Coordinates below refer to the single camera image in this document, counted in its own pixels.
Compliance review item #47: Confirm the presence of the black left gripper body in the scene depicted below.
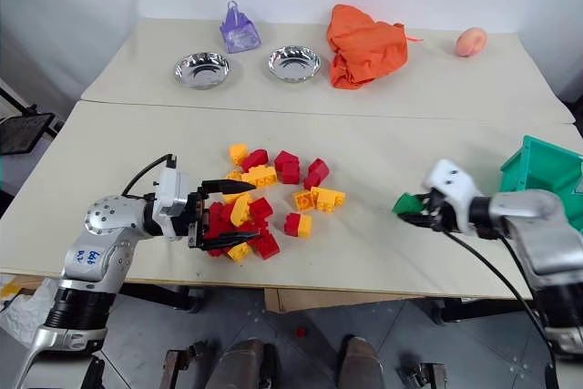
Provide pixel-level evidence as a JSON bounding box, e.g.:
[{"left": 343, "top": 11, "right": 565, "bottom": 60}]
[{"left": 183, "top": 187, "right": 214, "bottom": 251}]

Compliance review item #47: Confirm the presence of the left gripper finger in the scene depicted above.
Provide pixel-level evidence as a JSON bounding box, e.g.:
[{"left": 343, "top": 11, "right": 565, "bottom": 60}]
[
  {"left": 200, "top": 179, "right": 257, "bottom": 196},
  {"left": 202, "top": 232, "right": 261, "bottom": 252}
]

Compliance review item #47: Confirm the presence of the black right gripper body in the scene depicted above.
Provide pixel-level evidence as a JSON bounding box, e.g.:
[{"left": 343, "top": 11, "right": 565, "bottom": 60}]
[{"left": 424, "top": 189, "right": 457, "bottom": 232}]

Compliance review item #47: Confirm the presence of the green toy building block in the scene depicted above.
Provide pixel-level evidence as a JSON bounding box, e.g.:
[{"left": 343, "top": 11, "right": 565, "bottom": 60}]
[{"left": 392, "top": 192, "right": 428, "bottom": 218}]

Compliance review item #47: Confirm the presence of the long yellow toy building block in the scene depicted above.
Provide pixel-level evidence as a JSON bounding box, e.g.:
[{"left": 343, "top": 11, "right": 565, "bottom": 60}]
[{"left": 240, "top": 165, "right": 280, "bottom": 189}]

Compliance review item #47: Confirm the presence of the teal plastic bin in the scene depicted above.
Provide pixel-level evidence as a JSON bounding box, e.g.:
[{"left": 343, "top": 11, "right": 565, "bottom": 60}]
[{"left": 498, "top": 134, "right": 583, "bottom": 209}]

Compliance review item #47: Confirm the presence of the silver metal bowl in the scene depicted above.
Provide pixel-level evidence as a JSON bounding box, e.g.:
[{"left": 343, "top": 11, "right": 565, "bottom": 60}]
[
  {"left": 267, "top": 44, "right": 323, "bottom": 86},
  {"left": 173, "top": 52, "right": 230, "bottom": 91}
]

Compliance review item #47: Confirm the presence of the dark rounded shape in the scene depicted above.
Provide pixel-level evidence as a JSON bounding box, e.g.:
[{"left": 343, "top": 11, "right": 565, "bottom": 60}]
[
  {"left": 212, "top": 337, "right": 280, "bottom": 389},
  {"left": 338, "top": 335, "right": 386, "bottom": 389}
]

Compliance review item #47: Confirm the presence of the purple mesh gift bag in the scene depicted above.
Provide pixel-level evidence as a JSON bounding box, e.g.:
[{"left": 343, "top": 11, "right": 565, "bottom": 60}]
[{"left": 219, "top": 0, "right": 262, "bottom": 55}]

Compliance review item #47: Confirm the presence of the orange crumpled cloth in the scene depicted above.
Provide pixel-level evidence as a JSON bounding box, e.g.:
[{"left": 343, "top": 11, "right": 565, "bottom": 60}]
[{"left": 325, "top": 3, "right": 425, "bottom": 90}]

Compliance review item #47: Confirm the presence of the peach fruit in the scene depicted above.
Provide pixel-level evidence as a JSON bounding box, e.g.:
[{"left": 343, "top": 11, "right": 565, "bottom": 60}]
[{"left": 455, "top": 26, "right": 489, "bottom": 59}]

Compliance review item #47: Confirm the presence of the black flat panel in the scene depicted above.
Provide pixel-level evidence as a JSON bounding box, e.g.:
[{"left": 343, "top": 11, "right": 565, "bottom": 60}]
[{"left": 0, "top": 112, "right": 63, "bottom": 156}]

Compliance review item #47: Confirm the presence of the white crumpled plastic sheet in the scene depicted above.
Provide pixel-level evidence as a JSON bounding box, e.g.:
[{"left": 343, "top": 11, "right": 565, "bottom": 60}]
[{"left": 0, "top": 273, "right": 61, "bottom": 345}]

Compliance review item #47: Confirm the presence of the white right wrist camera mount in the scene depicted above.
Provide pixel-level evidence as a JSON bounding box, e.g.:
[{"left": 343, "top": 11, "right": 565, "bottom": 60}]
[{"left": 423, "top": 159, "right": 485, "bottom": 236}]

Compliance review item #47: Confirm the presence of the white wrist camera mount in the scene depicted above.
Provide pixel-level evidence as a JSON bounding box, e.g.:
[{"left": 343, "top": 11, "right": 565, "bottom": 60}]
[
  {"left": 423, "top": 159, "right": 485, "bottom": 236},
  {"left": 151, "top": 164, "right": 190, "bottom": 242}
]

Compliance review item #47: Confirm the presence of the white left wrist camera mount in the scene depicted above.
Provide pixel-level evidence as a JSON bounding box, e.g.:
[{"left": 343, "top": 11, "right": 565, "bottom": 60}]
[{"left": 151, "top": 164, "right": 190, "bottom": 242}]

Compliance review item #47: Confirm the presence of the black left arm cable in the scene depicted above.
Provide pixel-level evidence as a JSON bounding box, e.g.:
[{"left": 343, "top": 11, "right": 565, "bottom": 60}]
[{"left": 121, "top": 153, "right": 178, "bottom": 200}]

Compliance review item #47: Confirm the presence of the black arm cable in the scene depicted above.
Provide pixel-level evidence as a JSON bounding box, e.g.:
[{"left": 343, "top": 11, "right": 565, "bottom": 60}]
[
  {"left": 121, "top": 153, "right": 178, "bottom": 200},
  {"left": 442, "top": 228, "right": 560, "bottom": 389}
]

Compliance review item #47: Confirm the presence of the black table leg frame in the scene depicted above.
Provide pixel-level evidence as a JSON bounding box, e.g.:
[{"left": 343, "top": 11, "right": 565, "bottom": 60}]
[
  {"left": 118, "top": 282, "right": 207, "bottom": 314},
  {"left": 429, "top": 296, "right": 541, "bottom": 325}
]

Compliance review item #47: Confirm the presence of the rusty metal bracket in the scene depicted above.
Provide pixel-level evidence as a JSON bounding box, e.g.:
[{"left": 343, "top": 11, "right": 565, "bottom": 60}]
[
  {"left": 397, "top": 360, "right": 451, "bottom": 389},
  {"left": 162, "top": 339, "right": 220, "bottom": 389}
]

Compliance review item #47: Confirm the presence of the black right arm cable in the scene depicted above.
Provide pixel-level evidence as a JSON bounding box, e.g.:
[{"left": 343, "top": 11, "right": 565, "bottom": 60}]
[{"left": 442, "top": 228, "right": 560, "bottom": 389}]

